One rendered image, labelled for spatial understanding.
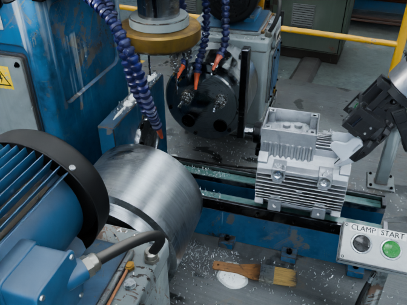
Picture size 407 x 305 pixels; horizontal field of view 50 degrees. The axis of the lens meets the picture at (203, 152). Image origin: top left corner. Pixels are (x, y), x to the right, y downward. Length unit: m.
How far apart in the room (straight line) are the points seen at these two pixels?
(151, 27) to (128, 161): 0.28
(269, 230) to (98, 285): 0.60
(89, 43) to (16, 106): 0.23
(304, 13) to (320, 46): 0.34
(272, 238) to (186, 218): 0.36
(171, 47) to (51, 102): 0.28
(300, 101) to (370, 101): 0.95
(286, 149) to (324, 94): 0.97
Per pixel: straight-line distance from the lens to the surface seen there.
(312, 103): 1.84
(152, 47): 0.92
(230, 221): 1.13
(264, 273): 1.10
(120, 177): 0.79
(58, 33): 1.00
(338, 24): 4.20
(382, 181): 1.43
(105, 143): 1.01
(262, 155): 0.98
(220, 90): 1.24
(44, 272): 0.46
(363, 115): 0.88
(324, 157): 1.00
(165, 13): 0.94
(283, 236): 1.13
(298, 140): 0.97
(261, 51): 1.42
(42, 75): 0.97
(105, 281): 0.62
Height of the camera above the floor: 1.64
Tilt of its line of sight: 35 degrees down
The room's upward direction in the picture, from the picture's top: straight up
